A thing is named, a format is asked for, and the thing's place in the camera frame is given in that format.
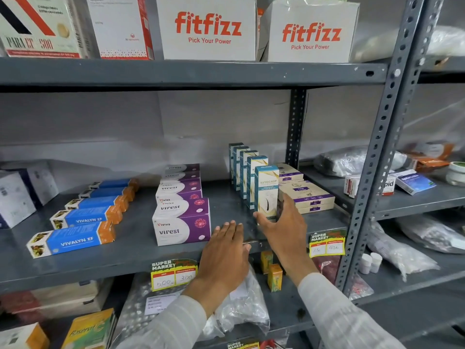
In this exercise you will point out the person's left hand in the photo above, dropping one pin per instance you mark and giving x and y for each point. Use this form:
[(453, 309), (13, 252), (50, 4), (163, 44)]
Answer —
[(221, 258)]

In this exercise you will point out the person's right hand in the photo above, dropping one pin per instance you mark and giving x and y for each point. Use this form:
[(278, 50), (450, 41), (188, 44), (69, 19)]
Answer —
[(290, 239)]

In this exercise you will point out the person's left thumb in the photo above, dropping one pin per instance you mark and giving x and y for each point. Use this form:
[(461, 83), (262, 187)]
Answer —
[(247, 255)]

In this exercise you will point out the person's left middle finger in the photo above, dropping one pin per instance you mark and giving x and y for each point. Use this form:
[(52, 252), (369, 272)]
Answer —
[(233, 232)]

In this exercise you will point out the person's left little finger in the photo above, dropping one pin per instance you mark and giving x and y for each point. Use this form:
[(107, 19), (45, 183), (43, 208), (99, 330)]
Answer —
[(218, 235)]

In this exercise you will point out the person's right thumb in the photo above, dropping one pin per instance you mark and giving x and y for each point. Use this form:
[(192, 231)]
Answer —
[(263, 220)]

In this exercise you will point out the tall teal white box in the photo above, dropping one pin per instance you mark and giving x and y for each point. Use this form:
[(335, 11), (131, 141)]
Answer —
[(236, 167), (251, 181), (267, 188), (231, 161), (243, 174)]

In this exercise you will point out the person's left forearm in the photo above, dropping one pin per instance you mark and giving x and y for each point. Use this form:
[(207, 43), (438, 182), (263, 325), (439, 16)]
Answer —
[(170, 323)]

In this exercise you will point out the person's right forearm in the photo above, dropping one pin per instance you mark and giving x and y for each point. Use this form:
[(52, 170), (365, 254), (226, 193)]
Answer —
[(338, 312)]

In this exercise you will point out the small yellow orange box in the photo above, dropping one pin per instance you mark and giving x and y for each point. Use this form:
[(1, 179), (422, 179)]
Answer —
[(266, 261), (275, 278)]

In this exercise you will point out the white purple medicine box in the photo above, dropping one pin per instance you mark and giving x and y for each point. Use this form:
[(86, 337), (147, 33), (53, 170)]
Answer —
[(181, 167), (180, 176), (180, 228), (178, 192)]

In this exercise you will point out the flat cream purple box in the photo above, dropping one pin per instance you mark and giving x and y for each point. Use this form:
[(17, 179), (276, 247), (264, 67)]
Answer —
[(289, 172), (319, 209), (308, 194)]

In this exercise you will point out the clear bag of blister packs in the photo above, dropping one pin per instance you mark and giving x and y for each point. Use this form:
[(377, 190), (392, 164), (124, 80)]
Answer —
[(243, 308)]

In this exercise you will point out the yellow price label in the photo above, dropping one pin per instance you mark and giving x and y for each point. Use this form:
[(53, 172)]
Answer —
[(174, 276), (241, 345), (327, 245)]

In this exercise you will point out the red packet in plastic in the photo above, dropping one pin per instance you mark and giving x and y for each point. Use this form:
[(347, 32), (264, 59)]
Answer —
[(327, 267)]

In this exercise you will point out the white handwritten paper note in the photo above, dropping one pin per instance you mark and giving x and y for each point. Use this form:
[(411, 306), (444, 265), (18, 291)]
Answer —
[(158, 303)]

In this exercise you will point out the white red medicine box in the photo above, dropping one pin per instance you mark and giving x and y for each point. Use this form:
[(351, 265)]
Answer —
[(351, 185)]

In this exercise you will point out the clear bag of grey packets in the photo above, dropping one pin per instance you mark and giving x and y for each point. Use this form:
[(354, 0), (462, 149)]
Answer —
[(345, 161)]

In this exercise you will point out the small white bottle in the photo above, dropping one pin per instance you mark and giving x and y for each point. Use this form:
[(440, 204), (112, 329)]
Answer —
[(376, 262), (365, 264)]

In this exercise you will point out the long blue orange box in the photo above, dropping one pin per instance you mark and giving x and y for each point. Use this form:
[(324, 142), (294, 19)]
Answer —
[(96, 202), (71, 240), (107, 192), (85, 217)]

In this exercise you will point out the clear bag of white items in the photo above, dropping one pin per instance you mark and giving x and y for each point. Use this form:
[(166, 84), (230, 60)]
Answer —
[(403, 254)]

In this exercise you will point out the blue white flat box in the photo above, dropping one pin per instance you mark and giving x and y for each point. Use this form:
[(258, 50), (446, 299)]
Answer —
[(414, 181)]

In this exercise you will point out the yellow green box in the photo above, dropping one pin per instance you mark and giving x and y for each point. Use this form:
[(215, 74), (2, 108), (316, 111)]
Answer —
[(89, 330)]

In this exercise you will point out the stack of cream boxes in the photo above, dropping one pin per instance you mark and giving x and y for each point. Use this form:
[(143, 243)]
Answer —
[(65, 296)]

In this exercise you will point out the grey metal shelving rack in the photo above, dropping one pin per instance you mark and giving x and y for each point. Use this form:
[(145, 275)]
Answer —
[(181, 74)]

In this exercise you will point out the clear plastic bag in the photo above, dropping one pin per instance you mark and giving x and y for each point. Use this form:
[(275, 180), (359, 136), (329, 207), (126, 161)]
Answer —
[(432, 234)]

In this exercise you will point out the orange white packet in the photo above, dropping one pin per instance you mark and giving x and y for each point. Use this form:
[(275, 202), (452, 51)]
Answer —
[(430, 159)]

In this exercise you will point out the white blue patterned box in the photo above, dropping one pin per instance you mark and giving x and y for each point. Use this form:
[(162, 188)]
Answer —
[(14, 199), (41, 181)]

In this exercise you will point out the white carton with red lettering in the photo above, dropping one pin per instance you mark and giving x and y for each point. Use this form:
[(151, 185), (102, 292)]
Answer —
[(207, 29), (310, 32)]

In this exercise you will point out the white round jar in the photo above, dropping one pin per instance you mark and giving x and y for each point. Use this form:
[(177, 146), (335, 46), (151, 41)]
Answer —
[(456, 174)]

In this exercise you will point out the white orange box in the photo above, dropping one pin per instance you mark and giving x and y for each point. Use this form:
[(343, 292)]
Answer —
[(21, 338)]

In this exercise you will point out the white box with red side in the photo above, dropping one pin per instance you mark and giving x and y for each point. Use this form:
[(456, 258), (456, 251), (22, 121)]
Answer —
[(120, 27)]

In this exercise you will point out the large translucent plastic bag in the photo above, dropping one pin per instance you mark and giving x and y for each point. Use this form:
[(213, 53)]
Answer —
[(443, 41)]

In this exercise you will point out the cream box with red stripe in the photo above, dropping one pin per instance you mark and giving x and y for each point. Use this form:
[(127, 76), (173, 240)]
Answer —
[(36, 25)]

